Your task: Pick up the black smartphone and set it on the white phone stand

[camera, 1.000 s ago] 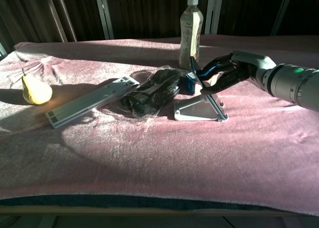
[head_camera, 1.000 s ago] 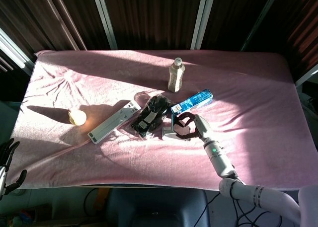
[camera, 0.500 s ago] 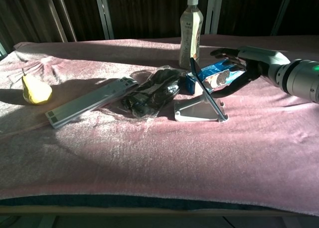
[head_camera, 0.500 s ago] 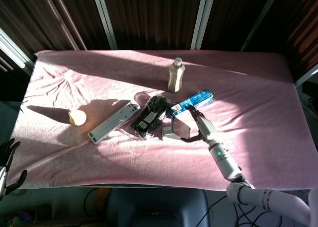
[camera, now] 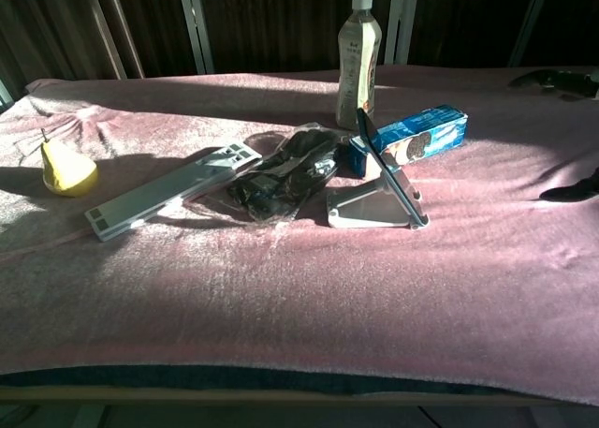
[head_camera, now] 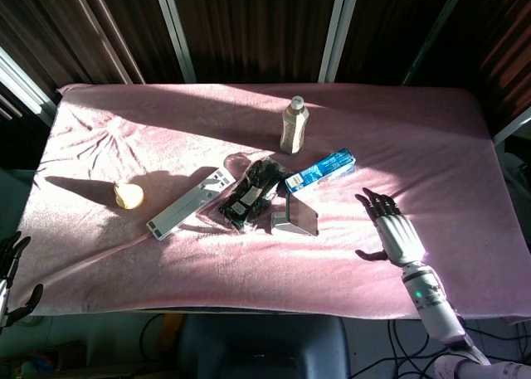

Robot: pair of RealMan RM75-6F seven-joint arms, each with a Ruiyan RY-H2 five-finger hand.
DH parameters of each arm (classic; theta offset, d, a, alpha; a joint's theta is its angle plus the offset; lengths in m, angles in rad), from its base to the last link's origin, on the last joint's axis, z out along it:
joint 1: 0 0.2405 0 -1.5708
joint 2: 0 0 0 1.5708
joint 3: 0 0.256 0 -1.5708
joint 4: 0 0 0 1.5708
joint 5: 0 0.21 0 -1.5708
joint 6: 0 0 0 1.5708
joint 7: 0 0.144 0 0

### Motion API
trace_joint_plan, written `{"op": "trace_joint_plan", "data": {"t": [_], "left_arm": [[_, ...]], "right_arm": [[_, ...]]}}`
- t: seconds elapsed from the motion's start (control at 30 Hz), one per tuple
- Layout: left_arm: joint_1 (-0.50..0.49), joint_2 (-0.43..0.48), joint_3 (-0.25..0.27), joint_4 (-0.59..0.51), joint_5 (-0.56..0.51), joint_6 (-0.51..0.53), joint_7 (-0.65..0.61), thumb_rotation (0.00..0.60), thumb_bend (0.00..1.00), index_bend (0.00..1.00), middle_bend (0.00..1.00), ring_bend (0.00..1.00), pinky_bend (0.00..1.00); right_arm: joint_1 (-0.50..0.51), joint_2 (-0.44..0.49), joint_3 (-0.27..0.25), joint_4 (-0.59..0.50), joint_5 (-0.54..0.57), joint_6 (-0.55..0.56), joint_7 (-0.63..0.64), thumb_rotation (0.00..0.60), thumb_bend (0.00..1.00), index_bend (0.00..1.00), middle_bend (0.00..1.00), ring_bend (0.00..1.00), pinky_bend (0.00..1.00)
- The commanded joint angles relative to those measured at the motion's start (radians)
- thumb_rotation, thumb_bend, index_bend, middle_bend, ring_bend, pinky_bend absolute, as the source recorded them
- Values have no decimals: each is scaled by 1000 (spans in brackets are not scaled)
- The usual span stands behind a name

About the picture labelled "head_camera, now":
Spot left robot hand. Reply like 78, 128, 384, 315
0, 231, 45, 328

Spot silver flat box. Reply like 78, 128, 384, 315
270, 192, 319, 237

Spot dark blue chair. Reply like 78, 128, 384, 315
176, 313, 352, 379

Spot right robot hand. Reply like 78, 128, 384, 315
354, 187, 426, 268

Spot black floor cable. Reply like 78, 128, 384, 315
387, 318, 531, 379

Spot yellow pear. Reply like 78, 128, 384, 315
113, 182, 145, 211

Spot black items in plastic bag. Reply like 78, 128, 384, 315
217, 156, 287, 232

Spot milk tea bottle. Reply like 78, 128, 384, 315
279, 95, 310, 155

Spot blue toothpaste box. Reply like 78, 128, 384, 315
284, 148, 358, 195

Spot pink tablecloth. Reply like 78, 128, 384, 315
7, 82, 531, 324

